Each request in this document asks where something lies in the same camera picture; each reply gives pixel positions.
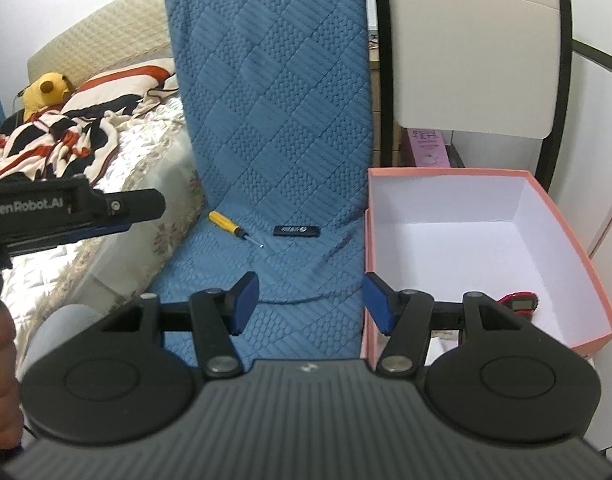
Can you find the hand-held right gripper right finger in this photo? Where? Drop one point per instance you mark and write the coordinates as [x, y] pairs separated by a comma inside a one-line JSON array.
[[378, 305]]

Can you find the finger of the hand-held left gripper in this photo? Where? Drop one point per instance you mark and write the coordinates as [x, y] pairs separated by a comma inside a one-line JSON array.
[[95, 232], [135, 204]]

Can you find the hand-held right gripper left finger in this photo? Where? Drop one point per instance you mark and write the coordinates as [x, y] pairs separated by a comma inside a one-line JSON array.
[[246, 305]]

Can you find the pink cardboard box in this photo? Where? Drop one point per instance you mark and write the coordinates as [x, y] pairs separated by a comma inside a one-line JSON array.
[[461, 240]]

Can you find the red black toy figure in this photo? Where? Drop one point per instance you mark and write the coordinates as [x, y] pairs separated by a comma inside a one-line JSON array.
[[518, 302]]

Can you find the person's left hand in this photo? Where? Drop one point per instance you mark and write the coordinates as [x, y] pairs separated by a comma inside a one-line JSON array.
[[0, 360]]

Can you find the bed with floral sheet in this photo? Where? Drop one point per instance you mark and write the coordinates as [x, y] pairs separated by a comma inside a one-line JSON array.
[[150, 160]]

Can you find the striped orange black blanket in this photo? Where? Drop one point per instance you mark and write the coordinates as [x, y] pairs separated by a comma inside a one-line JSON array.
[[50, 145]]

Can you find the black flat stick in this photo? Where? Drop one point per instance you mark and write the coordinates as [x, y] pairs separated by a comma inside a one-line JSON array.
[[296, 230]]

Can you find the light grey cloth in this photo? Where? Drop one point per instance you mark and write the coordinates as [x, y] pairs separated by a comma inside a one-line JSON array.
[[60, 330]]

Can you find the yellow plush toy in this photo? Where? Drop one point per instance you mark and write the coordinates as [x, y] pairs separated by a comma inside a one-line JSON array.
[[45, 92]]

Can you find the white orange striped pillow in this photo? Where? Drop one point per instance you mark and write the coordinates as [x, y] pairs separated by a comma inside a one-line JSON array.
[[130, 77]]

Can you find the beige quilted headboard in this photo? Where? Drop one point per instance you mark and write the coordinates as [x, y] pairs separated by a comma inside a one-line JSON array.
[[100, 45]]

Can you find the blue quilted seat cover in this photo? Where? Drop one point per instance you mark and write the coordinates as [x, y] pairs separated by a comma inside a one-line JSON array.
[[271, 110]]

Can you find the pink paper carton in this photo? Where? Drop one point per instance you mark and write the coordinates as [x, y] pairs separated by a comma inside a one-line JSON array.
[[428, 147]]

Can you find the brown wooden cabinet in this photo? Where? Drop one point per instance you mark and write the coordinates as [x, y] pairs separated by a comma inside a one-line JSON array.
[[383, 110]]

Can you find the white wardrobe door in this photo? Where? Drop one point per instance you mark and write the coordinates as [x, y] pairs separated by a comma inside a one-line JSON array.
[[601, 135]]

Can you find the white chair black frame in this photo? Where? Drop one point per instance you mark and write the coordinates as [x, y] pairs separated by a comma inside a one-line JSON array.
[[466, 35]]

